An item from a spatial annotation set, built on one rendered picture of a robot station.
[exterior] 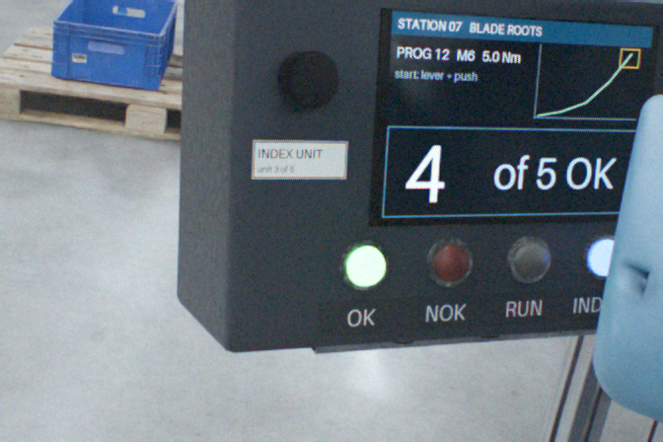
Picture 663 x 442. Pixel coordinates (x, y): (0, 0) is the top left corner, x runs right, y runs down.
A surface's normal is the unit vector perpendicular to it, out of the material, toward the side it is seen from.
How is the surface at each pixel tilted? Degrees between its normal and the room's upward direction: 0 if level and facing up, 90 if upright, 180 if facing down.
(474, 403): 0
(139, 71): 90
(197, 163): 90
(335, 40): 75
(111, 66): 90
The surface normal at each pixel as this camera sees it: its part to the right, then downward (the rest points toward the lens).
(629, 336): -0.76, 0.31
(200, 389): 0.14, -0.90
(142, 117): 0.03, 0.41
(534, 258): 0.32, 0.12
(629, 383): -0.64, 0.64
